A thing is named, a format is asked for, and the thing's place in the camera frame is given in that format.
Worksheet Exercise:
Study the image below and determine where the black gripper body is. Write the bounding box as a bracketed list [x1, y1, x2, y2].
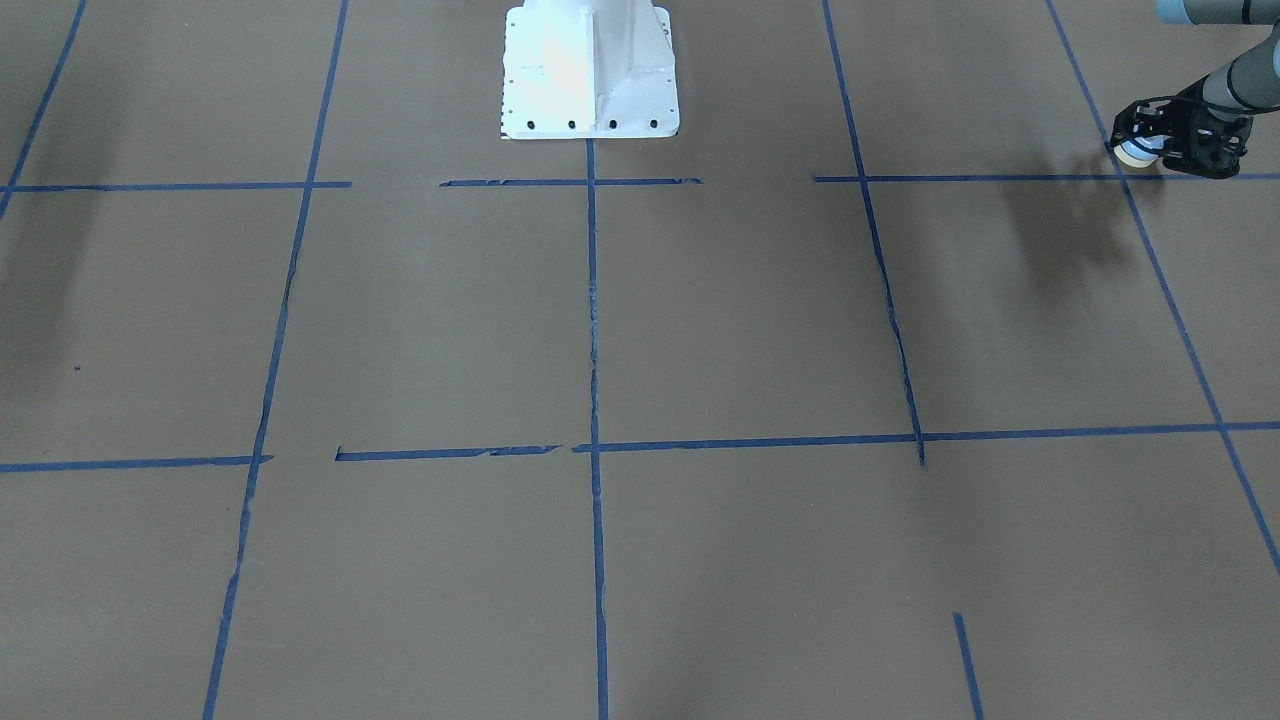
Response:
[1112, 97, 1253, 181]

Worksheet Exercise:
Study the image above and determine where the white call bell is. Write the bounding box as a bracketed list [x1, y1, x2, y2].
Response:
[1112, 136, 1166, 169]

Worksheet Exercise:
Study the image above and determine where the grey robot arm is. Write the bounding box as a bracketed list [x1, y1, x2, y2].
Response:
[1108, 1, 1279, 181]

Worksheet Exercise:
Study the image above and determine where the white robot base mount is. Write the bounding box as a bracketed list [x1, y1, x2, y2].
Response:
[500, 1, 681, 141]

